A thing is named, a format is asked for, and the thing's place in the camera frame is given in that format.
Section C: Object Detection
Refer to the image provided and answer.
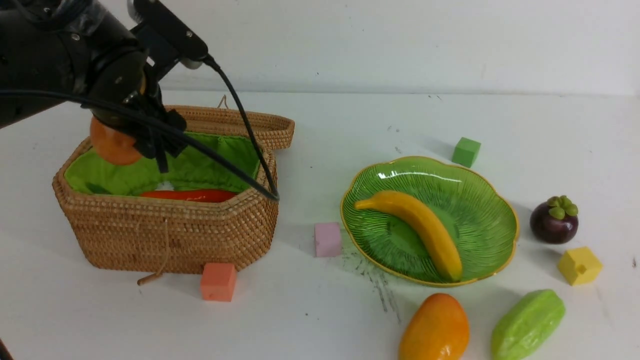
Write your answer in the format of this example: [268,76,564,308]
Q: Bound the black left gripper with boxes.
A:
[87,51,186,174]

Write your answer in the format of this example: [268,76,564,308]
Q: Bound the brown plastic potato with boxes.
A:
[89,117,142,166]

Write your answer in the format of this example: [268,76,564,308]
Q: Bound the orange plastic carrot green leaves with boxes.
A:
[87,183,240,204]

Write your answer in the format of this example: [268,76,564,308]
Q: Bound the yellow plastic banana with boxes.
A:
[353,190,463,282]

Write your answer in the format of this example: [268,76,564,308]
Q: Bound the orange plastic mango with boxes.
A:
[397,292,470,360]

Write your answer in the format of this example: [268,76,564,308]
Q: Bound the dark purple plastic mangosteen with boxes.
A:
[529,194,579,245]

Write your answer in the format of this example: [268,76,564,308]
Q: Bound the green plastic starfruit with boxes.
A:
[490,289,566,360]

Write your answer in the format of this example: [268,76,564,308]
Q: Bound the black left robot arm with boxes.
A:
[0,0,186,132]

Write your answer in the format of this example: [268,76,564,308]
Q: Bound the woven wicker basket green lining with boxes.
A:
[53,124,280,287]

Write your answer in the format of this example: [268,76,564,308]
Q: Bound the woven wicker basket lid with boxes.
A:
[166,95,295,155]

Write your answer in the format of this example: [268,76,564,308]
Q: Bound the orange foam cube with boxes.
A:
[199,262,237,302]

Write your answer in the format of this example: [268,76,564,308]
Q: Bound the pink foam cube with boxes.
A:
[314,222,342,258]

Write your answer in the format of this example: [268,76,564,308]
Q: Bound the green glass leaf plate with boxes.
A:
[340,156,521,288]

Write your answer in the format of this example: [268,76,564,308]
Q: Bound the green foam cube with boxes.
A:
[451,137,482,168]

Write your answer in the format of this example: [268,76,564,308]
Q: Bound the yellow foam cube with hole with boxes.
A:
[557,246,603,287]

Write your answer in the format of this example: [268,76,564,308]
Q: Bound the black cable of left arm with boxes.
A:
[0,57,281,202]

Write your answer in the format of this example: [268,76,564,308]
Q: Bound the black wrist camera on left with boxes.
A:
[127,0,210,80]

